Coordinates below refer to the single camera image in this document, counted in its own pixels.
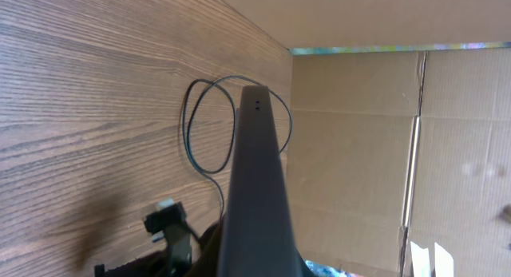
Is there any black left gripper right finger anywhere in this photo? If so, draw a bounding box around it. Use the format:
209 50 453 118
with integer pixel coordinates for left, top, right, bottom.
297 253 318 277

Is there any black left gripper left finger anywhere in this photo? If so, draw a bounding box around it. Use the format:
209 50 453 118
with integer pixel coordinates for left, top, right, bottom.
187 223 222 277

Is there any Galaxy smartphone blue screen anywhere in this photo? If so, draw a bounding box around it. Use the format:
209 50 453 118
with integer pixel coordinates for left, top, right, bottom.
216 84 304 277

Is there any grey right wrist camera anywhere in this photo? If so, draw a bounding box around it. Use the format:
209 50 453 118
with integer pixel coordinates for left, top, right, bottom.
156 198 175 211

